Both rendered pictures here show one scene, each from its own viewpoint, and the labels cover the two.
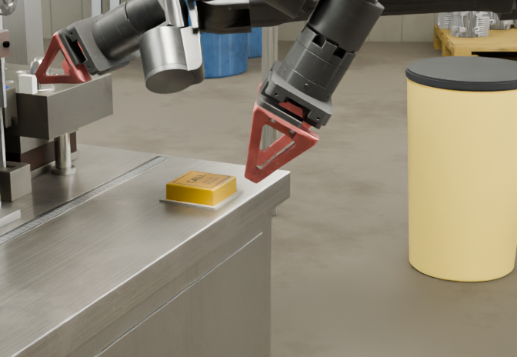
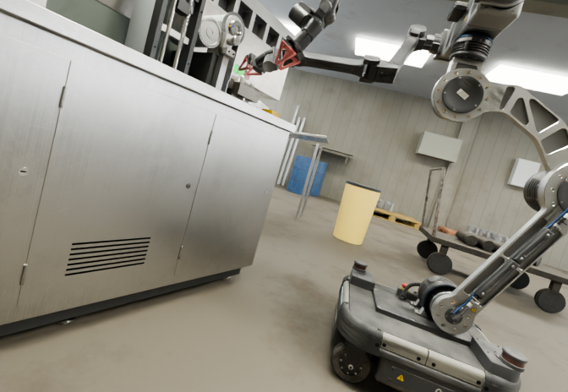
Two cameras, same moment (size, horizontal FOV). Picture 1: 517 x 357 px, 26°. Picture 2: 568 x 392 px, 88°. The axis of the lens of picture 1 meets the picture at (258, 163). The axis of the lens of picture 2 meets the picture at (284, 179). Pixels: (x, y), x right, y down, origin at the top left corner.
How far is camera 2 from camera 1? 0.70 m
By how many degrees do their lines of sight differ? 15
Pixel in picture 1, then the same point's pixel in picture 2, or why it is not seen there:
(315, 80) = (299, 40)
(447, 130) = (352, 197)
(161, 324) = (246, 130)
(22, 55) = not seen: hidden behind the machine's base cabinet
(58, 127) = (241, 92)
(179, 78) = (270, 66)
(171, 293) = (252, 125)
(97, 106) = (253, 97)
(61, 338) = (215, 92)
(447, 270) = (342, 236)
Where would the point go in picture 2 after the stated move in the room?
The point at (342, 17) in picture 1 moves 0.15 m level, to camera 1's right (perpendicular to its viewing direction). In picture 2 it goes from (310, 24) to (352, 33)
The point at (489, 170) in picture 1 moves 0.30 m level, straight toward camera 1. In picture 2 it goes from (361, 211) to (357, 214)
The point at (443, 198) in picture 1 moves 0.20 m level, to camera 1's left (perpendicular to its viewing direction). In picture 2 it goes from (346, 215) to (329, 210)
